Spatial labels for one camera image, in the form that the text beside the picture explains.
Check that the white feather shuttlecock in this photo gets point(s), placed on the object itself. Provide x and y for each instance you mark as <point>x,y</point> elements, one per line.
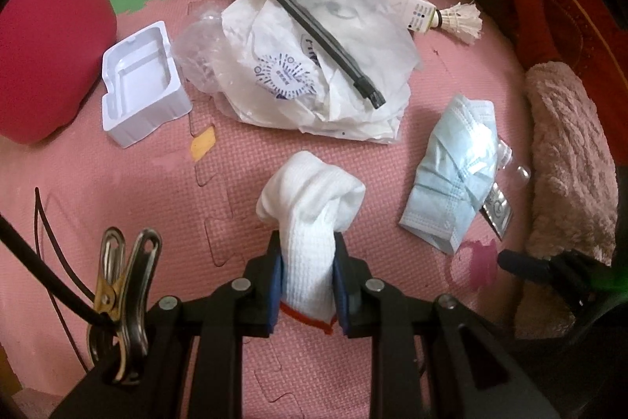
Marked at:
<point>463,21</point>

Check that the metal spring clip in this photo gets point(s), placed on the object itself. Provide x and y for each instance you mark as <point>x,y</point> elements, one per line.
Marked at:
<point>132,276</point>

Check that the blue face mask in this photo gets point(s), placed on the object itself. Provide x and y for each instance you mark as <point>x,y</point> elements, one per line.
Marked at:
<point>451,173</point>

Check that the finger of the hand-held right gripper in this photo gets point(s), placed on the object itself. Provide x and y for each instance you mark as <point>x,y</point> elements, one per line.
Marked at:
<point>525,267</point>

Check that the clear plastic bottle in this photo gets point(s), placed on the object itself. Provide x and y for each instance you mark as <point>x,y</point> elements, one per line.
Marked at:
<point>512,163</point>

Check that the white box with green end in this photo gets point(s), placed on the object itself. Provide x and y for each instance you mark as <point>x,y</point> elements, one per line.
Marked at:
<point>417,14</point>

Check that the silver foil blister pack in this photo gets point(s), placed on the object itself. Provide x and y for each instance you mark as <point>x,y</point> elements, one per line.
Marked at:
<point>496,209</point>

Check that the red bucket with green rim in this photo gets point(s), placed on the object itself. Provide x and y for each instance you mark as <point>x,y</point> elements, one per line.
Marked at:
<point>44,31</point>

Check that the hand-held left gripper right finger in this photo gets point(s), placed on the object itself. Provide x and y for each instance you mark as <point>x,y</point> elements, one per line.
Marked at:
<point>343,296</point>

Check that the small orange scrap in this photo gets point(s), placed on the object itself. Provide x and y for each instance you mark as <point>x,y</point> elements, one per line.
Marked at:
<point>203,144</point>

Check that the clear crinkled plastic bag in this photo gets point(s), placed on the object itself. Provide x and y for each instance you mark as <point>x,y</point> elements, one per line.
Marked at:
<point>201,51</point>

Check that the white plastic bag blue print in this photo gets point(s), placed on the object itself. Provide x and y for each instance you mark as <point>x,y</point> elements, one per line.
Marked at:
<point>245,36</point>

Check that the white plastic tray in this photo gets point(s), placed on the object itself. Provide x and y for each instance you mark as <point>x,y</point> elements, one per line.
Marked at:
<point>132,75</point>

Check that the pink fluffy blanket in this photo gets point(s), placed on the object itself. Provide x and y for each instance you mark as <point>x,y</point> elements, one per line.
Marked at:
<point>564,129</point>

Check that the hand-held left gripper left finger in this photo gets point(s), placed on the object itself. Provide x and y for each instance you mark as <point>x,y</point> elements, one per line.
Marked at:
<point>274,291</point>

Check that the bright pink foam piece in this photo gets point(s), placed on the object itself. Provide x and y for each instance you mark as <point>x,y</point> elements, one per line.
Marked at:
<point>478,262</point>

